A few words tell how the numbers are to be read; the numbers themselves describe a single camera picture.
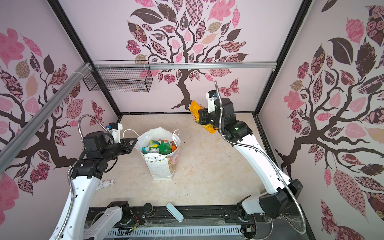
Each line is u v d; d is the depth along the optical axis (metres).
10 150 0.50
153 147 0.79
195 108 0.72
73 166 0.48
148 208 0.67
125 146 0.61
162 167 0.74
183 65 0.94
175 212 0.72
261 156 0.44
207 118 0.60
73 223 0.39
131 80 0.81
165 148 0.79
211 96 0.59
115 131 0.62
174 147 0.83
